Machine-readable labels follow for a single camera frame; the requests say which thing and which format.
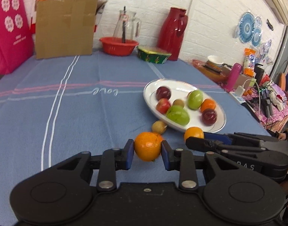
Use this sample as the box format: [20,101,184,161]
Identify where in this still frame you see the small yellow fruit behind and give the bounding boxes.
[172,99,185,108]

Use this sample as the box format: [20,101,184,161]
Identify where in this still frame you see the blue checked tablecloth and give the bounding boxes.
[0,51,266,225]

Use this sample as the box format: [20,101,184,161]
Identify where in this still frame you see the pink tote bag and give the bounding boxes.
[0,0,34,75]

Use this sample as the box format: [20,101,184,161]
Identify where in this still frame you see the glass pitcher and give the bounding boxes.
[113,9,142,40]

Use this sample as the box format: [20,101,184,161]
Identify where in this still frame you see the pink bottle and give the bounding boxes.
[225,63,242,92]

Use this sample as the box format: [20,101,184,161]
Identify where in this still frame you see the black spoon in pitcher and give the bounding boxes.
[122,6,126,43]

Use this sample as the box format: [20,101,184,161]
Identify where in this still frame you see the orange with black mark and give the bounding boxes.
[134,132,163,162]

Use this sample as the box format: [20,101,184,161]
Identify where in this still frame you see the cardboard box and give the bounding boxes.
[35,0,97,59]

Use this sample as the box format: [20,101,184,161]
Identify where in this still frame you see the white plate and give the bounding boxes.
[142,78,227,134]

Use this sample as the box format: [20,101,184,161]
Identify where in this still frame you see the white power strip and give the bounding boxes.
[229,85,245,104]

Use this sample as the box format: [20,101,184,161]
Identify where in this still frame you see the small orange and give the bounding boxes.
[200,98,217,113]

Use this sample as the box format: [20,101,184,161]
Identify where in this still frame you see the dark red plum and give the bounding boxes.
[201,109,217,126]
[156,86,171,101]

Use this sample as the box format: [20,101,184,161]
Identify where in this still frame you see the green apple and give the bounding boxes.
[187,90,203,110]
[166,105,190,126]

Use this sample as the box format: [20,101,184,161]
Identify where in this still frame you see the green instant noodle bowl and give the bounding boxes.
[137,45,171,64]

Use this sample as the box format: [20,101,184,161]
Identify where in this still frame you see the small tan longan fruit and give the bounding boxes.
[151,120,167,135]

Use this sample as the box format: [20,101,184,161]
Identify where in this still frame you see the blue paper fan decorations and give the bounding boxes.
[233,12,263,47]

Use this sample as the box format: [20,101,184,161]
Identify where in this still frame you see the red plastic basket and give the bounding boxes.
[99,37,139,56]

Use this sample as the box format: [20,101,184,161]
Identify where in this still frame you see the orange snack bag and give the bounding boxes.
[243,48,256,77]

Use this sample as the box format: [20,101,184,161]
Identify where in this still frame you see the small red apple front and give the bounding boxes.
[156,98,171,114]

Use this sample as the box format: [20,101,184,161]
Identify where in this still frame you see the red thermos jug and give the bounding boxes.
[157,7,188,61]

